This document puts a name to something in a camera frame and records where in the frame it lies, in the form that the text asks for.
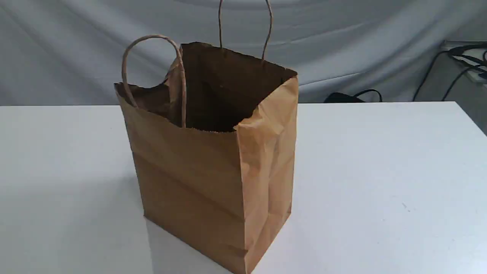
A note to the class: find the grey backdrop cloth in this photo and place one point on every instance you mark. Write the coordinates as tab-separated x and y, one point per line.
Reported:
69	52

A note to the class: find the brown paper bag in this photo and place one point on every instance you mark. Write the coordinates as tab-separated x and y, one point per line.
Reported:
213	148

